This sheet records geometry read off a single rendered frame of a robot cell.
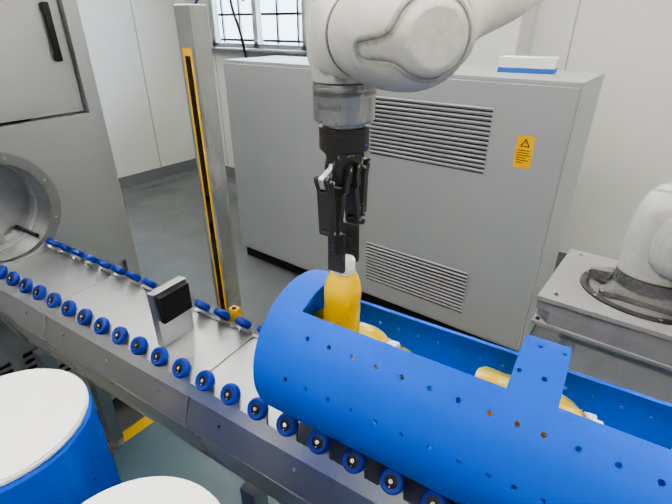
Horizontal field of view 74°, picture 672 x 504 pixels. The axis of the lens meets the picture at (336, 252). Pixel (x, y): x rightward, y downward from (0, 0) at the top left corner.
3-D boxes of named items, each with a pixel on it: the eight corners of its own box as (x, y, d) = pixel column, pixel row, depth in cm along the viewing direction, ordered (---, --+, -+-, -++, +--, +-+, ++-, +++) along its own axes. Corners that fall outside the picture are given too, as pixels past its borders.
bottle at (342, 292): (365, 341, 84) (370, 266, 76) (342, 359, 80) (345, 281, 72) (339, 326, 88) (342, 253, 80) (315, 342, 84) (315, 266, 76)
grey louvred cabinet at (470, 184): (287, 233, 393) (277, 55, 327) (541, 320, 278) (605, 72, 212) (241, 256, 354) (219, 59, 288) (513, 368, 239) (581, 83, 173)
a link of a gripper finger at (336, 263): (346, 233, 71) (343, 235, 70) (345, 272, 74) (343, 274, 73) (330, 229, 72) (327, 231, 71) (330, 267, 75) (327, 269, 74)
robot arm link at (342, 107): (299, 83, 61) (300, 127, 64) (356, 87, 57) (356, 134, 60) (334, 77, 68) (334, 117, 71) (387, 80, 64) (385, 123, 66)
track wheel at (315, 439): (315, 424, 85) (310, 425, 83) (335, 434, 83) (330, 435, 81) (307, 447, 84) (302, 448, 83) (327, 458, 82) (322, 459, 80)
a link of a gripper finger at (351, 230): (341, 222, 75) (344, 220, 75) (342, 258, 78) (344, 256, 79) (357, 225, 73) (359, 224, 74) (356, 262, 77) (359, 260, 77)
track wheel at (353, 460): (349, 441, 81) (345, 442, 80) (371, 452, 79) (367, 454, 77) (341, 465, 81) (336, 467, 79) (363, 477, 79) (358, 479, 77)
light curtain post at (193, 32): (248, 448, 195) (190, 4, 117) (259, 454, 192) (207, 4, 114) (239, 458, 190) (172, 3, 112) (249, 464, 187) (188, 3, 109)
